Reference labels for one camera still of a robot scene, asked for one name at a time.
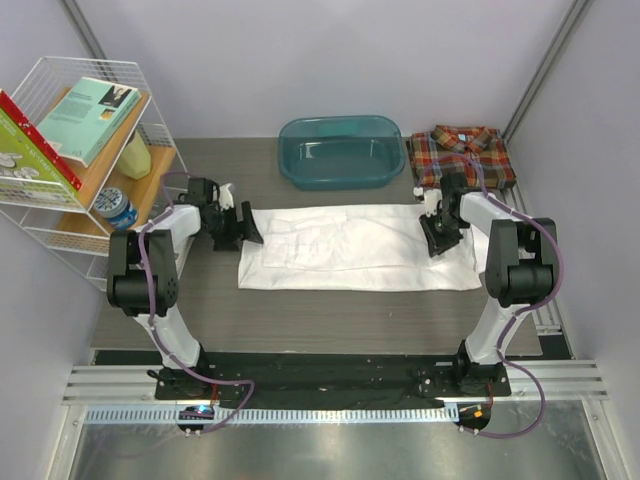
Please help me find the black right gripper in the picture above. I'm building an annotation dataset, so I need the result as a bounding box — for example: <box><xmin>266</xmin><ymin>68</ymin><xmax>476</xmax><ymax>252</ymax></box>
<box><xmin>420</xmin><ymin>209</ymin><xmax>468</xmax><ymax>258</ymax></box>

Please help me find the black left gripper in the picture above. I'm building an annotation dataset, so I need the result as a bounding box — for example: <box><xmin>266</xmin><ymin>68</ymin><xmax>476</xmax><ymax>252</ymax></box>
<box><xmin>203</xmin><ymin>201</ymin><xmax>262</xmax><ymax>251</ymax></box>

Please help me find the white long sleeve shirt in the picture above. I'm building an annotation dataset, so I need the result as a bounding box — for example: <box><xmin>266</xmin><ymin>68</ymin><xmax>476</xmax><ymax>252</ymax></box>
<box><xmin>237</xmin><ymin>204</ymin><xmax>488</xmax><ymax>292</ymax></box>

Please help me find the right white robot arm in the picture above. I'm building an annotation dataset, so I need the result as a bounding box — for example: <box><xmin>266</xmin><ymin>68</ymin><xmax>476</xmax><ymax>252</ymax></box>
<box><xmin>419</xmin><ymin>173</ymin><xmax>562</xmax><ymax>396</ymax></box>

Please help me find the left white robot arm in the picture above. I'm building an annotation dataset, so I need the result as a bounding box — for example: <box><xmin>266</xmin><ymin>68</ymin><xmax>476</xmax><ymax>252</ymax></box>
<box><xmin>106</xmin><ymin>176</ymin><xmax>264</xmax><ymax>399</ymax></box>

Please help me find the folded plaid flannel shirt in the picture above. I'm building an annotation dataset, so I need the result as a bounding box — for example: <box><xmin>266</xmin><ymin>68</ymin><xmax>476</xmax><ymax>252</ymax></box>
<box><xmin>405</xmin><ymin>125</ymin><xmax>517</xmax><ymax>190</ymax></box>

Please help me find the teal plastic basin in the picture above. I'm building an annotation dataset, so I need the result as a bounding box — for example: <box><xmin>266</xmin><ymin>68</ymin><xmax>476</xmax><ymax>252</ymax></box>
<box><xmin>278</xmin><ymin>115</ymin><xmax>407</xmax><ymax>191</ymax></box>

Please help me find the blue white round jar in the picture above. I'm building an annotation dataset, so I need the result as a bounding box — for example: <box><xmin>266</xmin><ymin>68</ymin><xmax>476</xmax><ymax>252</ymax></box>
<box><xmin>94</xmin><ymin>187</ymin><xmax>138</xmax><ymax>230</ymax></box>

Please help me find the teal paperback book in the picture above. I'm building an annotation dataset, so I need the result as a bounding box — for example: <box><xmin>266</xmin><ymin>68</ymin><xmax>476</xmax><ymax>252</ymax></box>
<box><xmin>37</xmin><ymin>77</ymin><xmax>141</xmax><ymax>167</ymax></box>

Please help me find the green book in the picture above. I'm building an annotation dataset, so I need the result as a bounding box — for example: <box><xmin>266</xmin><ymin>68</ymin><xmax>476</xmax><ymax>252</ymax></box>
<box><xmin>1</xmin><ymin>111</ymin><xmax>78</xmax><ymax>209</ymax></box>

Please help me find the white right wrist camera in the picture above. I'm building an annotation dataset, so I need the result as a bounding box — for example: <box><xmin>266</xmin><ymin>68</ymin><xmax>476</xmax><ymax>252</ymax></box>
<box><xmin>413</xmin><ymin>187</ymin><xmax>442</xmax><ymax>217</ymax></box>

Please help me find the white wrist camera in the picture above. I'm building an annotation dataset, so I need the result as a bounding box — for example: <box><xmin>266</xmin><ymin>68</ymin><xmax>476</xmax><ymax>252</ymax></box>
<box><xmin>217</xmin><ymin>183</ymin><xmax>235</xmax><ymax>211</ymax></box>
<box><xmin>413</xmin><ymin>187</ymin><xmax>442</xmax><ymax>217</ymax></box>

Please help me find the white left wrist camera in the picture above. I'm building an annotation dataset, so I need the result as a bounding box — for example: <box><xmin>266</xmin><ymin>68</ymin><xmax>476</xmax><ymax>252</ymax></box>
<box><xmin>217</xmin><ymin>183</ymin><xmax>235</xmax><ymax>211</ymax></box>

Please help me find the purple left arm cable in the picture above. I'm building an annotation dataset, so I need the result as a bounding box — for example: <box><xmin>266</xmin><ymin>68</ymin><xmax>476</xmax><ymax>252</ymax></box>
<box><xmin>94</xmin><ymin>171</ymin><xmax>256</xmax><ymax>459</ymax></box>

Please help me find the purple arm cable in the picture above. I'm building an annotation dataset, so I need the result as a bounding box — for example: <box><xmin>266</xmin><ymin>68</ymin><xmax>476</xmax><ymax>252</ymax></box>
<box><xmin>414</xmin><ymin>154</ymin><xmax>566</xmax><ymax>442</ymax></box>
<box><xmin>94</xmin><ymin>171</ymin><xmax>256</xmax><ymax>459</ymax></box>

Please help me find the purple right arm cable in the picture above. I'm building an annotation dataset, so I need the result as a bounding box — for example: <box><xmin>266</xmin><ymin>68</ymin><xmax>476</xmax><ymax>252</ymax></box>
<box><xmin>414</xmin><ymin>154</ymin><xmax>566</xmax><ymax>442</ymax></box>

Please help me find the white wire shelf rack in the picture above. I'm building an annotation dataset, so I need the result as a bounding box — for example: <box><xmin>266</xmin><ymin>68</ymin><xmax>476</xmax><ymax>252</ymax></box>
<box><xmin>1</xmin><ymin>56</ymin><xmax>185</xmax><ymax>291</ymax></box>

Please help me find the aluminium frame rail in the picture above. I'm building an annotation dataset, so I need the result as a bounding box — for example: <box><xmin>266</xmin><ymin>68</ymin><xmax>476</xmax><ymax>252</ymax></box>
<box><xmin>62</xmin><ymin>360</ymin><xmax>609</xmax><ymax>405</ymax></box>

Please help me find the slotted grey cable duct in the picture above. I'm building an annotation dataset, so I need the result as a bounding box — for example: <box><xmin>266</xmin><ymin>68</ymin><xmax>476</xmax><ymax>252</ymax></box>
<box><xmin>84</xmin><ymin>404</ymin><xmax>459</xmax><ymax>426</ymax></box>

